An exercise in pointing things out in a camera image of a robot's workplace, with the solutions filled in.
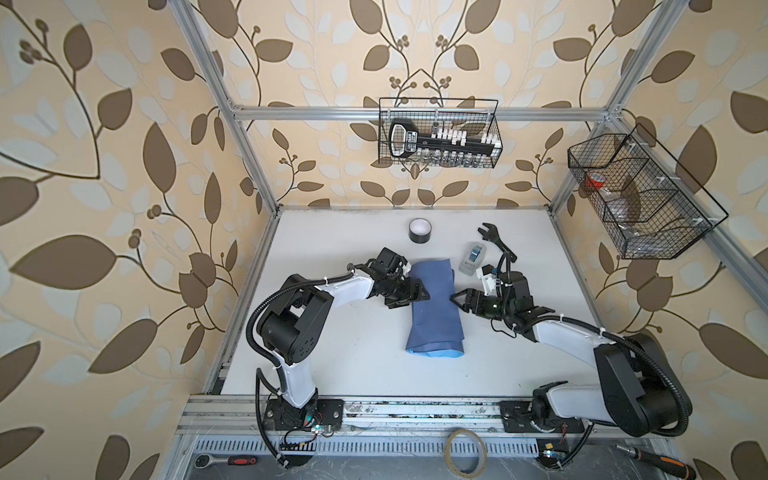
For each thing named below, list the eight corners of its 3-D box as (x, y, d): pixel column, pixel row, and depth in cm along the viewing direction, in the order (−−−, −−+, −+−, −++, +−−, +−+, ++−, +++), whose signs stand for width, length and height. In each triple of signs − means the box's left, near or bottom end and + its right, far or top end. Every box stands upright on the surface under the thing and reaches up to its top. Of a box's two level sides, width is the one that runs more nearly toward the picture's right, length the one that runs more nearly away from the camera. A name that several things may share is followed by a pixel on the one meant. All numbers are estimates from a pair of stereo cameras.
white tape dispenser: (457, 271, 104) (458, 264, 100) (467, 245, 111) (470, 238, 108) (477, 279, 102) (479, 272, 98) (487, 252, 109) (489, 245, 106)
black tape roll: (408, 243, 113) (409, 236, 109) (408, 225, 118) (408, 218, 115) (432, 243, 113) (433, 236, 109) (430, 225, 118) (431, 218, 115)
